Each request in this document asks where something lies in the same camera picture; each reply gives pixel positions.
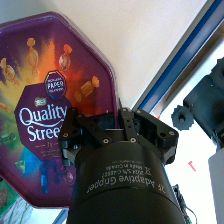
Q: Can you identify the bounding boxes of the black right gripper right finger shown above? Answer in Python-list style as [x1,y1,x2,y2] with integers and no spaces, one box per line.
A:
[119,107,179,165]

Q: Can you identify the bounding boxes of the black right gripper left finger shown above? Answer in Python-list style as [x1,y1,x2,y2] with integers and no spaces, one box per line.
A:
[58,107,118,167]

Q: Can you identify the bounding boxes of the purple Quality Street box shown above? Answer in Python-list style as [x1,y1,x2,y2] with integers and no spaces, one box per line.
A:
[0,11,120,209]

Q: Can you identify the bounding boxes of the white robot base platform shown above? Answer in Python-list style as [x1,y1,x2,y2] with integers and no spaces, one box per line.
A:
[155,39,224,224]

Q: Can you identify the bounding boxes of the green packaged item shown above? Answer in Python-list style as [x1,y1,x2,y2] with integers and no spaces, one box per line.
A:
[0,179,35,224]

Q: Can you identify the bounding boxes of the white shelf with blue edge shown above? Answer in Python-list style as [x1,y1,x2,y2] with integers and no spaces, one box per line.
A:
[0,0,224,224]

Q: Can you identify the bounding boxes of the black base column bracket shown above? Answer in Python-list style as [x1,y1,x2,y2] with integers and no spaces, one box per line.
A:
[182,68,224,150]

